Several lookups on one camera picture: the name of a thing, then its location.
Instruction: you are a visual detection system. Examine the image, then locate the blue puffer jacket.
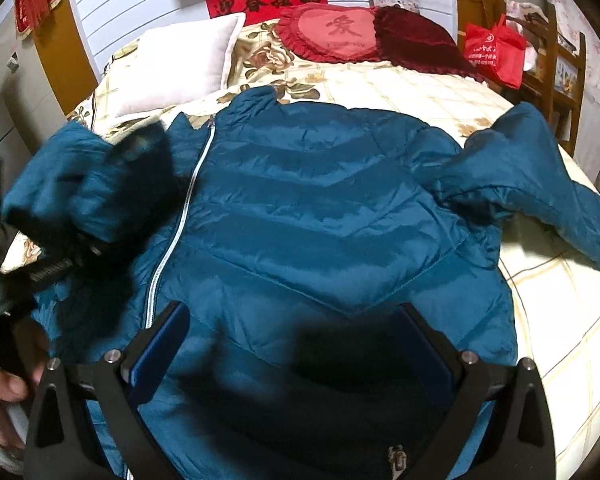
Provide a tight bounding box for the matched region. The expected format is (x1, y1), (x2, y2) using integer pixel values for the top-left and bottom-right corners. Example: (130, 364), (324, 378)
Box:
(3, 87), (600, 479)

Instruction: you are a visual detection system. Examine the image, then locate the floral checked bedspread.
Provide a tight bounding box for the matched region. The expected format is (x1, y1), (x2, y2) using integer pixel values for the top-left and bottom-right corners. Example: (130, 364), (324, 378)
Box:
(75, 22), (600, 478)

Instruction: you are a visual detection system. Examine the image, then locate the white square pillow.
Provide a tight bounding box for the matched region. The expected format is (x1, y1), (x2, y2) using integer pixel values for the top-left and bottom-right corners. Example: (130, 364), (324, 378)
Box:
(110, 12), (246, 116)

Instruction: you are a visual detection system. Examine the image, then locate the wooden chair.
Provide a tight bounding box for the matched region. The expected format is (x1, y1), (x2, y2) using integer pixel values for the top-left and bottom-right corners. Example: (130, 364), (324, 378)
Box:
(488, 3), (586, 155)

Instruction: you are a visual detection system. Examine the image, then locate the red shopping bag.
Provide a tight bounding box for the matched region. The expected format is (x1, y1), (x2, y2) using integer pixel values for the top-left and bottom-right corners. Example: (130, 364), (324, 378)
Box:
(464, 14), (527, 90)

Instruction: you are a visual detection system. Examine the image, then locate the red heart-shaped cushion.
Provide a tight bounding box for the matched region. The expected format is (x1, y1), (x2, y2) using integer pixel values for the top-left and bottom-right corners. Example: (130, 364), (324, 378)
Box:
(275, 3), (380, 64)

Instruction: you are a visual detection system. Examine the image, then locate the dark red velvet cushion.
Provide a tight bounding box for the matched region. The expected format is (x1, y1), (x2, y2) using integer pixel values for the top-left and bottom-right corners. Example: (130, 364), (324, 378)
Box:
(374, 6), (484, 82)

